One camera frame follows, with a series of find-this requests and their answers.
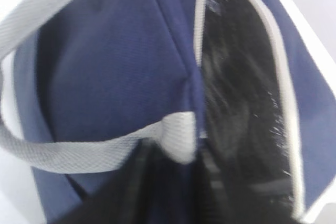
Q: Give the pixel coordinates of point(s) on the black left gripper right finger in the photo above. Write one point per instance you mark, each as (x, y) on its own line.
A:
(224, 198)

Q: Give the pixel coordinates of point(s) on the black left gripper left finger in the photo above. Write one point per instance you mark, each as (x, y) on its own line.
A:
(148, 188)

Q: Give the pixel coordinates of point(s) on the navy blue lunch bag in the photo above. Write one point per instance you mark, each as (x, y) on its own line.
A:
(83, 82)

